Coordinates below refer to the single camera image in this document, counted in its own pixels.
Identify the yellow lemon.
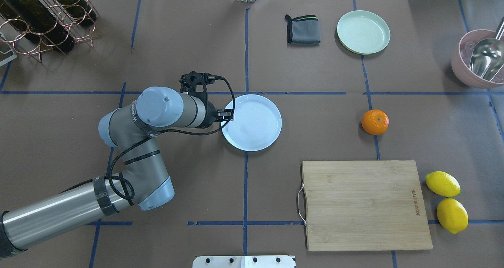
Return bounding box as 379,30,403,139
436,198,469,234
425,171,461,198

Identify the mint green plate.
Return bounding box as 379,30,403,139
336,10,391,55

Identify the dark green wine bottle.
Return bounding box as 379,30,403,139
56,0,96,27
4,0,74,54

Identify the yellow lemon lower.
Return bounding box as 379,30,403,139
436,198,469,234

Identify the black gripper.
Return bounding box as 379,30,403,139
205,105,234,128

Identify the bamboo cutting board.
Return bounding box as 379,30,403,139
301,160,433,252

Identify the pink bowl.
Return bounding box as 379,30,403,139
451,29,504,89

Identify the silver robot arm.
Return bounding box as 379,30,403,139
1,87,235,259

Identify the copper wire bottle rack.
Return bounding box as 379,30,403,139
1,0,102,62

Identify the orange mandarin fruit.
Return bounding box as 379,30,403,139
361,109,389,135

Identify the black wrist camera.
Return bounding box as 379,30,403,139
179,71,217,101

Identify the light blue plate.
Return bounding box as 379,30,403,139
222,94,282,152

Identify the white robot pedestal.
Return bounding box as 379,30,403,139
192,255,296,268

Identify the steel ice scoop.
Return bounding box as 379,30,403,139
469,18,504,82

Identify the yellow lemon upper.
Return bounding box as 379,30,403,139
425,171,461,198

